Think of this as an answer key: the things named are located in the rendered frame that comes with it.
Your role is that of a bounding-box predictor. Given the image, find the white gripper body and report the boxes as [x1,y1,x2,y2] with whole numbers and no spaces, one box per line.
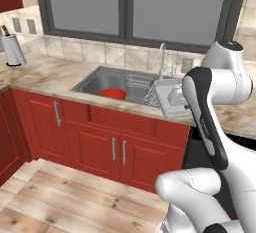
[167,85,189,107]

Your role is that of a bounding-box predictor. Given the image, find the grey tupperware container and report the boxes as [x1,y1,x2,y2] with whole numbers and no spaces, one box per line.
[143,78,194,118]

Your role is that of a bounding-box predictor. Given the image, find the red bowl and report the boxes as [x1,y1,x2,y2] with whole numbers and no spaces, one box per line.
[97,87,128,101]

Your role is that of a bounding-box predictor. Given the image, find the steel sink basin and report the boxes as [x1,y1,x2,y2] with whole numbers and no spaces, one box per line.
[70,64,188,118]

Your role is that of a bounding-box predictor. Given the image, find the steel tap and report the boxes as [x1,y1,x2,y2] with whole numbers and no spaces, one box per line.
[157,42,177,81]

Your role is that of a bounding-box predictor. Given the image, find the red drawer front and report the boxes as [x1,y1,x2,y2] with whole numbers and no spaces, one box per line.
[87,104,158,139]

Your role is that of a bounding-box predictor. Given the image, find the red cupboard door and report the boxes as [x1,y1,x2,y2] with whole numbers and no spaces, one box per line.
[119,133,190,194]
[73,124,121,182]
[23,91,70,165]

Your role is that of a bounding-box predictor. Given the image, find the dark framed window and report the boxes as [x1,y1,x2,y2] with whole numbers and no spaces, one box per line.
[33,0,251,54]

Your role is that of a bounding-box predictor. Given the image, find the white paper towel roll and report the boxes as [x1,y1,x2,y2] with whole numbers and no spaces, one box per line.
[0,24,28,68]

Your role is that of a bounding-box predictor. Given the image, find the red corner cupboard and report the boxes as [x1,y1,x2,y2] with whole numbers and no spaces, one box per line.
[0,87,32,187]

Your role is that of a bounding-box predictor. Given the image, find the grey wall outlet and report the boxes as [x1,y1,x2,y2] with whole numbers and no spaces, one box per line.
[11,17,23,34]
[26,18,38,36]
[181,57,195,74]

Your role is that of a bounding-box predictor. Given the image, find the wire rack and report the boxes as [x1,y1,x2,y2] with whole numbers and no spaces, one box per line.
[125,73,156,90]

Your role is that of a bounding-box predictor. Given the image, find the steel cupboard handle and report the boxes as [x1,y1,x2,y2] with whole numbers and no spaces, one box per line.
[111,137,118,162]
[53,100,63,127]
[121,139,128,165]

